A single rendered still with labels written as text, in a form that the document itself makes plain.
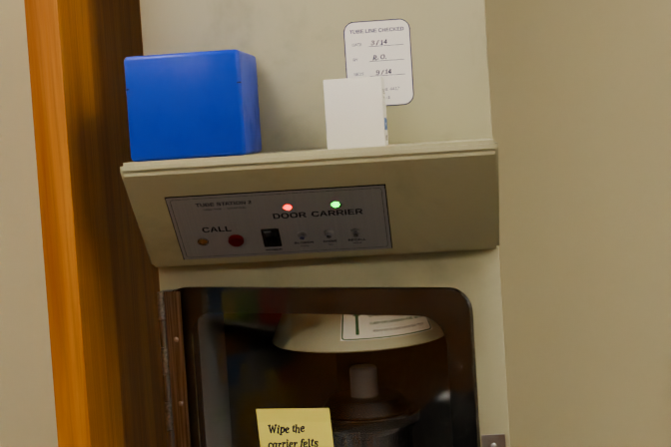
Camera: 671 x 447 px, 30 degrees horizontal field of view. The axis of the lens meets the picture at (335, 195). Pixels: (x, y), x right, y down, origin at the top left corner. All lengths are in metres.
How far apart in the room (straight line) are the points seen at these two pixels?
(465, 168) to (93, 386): 0.39
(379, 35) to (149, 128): 0.23
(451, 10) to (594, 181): 0.50
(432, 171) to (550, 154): 0.55
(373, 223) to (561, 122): 0.54
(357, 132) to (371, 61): 0.10
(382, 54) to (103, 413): 0.42
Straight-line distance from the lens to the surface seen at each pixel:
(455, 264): 1.16
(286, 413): 1.13
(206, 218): 1.11
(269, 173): 1.06
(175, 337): 1.18
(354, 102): 1.08
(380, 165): 1.05
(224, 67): 1.07
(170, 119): 1.07
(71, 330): 1.13
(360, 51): 1.16
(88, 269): 1.15
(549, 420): 1.64
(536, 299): 1.61
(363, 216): 1.10
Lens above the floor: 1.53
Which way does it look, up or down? 3 degrees down
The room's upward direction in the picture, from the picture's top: 4 degrees counter-clockwise
